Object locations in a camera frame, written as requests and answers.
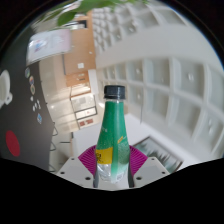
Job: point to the green plastic drink bottle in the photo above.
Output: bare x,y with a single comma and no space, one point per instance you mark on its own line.
111,133

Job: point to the flat round red coaster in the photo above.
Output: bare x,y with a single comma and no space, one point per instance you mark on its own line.
12,143

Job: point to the dark-framed glass door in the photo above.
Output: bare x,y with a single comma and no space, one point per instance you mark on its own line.
85,114

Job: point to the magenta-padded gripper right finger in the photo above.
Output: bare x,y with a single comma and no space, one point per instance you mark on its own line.
150,171

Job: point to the small blue card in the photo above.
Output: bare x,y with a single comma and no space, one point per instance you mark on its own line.
39,118

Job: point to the small round patterned disc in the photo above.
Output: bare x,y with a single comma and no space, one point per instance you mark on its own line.
31,80
27,72

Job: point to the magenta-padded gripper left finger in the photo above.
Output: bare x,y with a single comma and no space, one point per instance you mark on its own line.
75,171

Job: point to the white polka-dot mug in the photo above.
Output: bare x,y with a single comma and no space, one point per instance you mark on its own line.
4,86

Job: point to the green leafy potted plant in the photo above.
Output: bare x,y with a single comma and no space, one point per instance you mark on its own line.
90,5

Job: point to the recessed ceiling lights group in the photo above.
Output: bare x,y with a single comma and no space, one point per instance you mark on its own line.
190,76

